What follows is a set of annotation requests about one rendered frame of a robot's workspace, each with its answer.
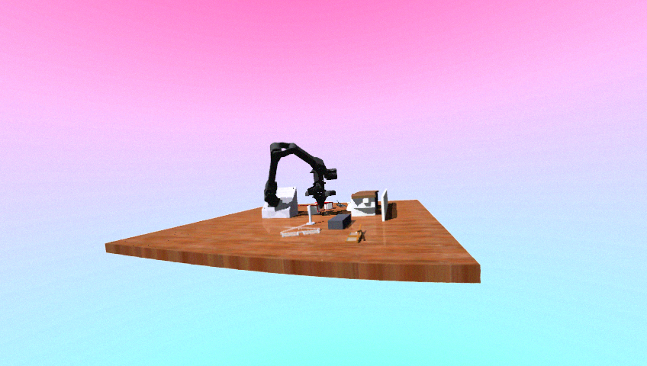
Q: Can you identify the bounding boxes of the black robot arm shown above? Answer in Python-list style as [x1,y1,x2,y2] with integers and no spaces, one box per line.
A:
[264,142,337,207]

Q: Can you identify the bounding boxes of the red glasses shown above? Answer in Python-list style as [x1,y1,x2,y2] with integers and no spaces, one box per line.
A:
[298,202,333,212]

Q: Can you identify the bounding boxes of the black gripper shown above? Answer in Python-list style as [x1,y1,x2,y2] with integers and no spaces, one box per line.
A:
[305,181,336,209]

